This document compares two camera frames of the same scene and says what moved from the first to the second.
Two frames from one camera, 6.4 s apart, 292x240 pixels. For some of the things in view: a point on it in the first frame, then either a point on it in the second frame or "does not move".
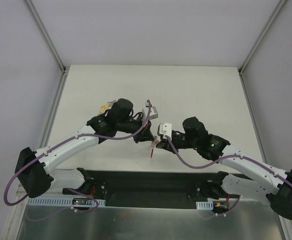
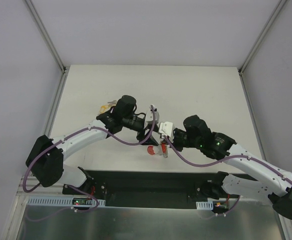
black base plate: (157, 189) does not move
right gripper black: (170, 140) does not move
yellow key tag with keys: (106, 106) does not move
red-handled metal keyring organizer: (155, 142) to (164, 148)
